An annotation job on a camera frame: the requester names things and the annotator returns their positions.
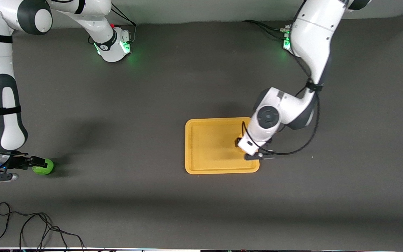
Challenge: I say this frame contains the green apple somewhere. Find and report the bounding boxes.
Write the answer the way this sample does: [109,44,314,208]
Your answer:
[32,159,54,175]

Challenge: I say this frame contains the yellow plastic tray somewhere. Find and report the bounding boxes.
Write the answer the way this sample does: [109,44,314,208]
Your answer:
[185,117,260,175]

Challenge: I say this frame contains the thin black loose cable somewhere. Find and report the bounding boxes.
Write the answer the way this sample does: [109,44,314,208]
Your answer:
[0,202,85,251]

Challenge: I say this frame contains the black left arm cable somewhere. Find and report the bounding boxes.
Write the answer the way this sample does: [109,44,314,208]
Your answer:
[242,79,320,155]

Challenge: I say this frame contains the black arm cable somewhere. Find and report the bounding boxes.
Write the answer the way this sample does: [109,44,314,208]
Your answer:
[88,3,137,45]
[242,79,320,155]

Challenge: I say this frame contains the black left base cables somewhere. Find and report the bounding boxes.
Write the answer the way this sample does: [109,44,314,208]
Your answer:
[242,20,290,40]

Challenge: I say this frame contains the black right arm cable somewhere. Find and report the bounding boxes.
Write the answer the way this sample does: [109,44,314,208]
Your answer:
[88,3,137,45]

